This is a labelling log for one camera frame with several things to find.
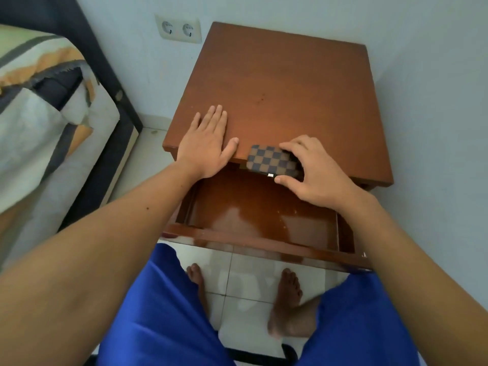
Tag person's left hand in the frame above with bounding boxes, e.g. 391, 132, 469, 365
176, 105, 239, 180

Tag person's right hand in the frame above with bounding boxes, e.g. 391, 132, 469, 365
274, 135, 369, 212

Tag brown checkered wallet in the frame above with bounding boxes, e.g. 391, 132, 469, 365
246, 145, 304, 179

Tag person's right forearm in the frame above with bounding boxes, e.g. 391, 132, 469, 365
337, 190, 488, 366

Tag person's left forearm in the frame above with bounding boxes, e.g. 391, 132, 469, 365
0, 161, 204, 366

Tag brown wooden drawer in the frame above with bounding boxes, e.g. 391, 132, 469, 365
162, 163, 373, 273

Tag brown wooden nightstand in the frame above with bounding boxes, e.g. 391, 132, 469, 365
162, 22, 394, 189

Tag person's right foot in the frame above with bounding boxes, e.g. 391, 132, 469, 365
267, 268, 325, 340

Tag person's foot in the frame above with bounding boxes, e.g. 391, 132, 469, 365
186, 263, 211, 321
267, 268, 325, 340

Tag person's left foot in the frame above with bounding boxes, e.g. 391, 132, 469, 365
186, 263, 211, 321

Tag mattress with patterned sheet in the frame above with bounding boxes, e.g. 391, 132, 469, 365
0, 23, 121, 216

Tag blue shorts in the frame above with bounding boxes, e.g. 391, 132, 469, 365
96, 243, 421, 366

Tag dark blue bed frame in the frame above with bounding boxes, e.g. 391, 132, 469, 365
0, 0, 144, 272

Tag white double wall socket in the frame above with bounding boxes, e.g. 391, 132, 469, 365
154, 14, 202, 44

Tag black metal frame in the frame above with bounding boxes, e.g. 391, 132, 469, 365
224, 343, 299, 366

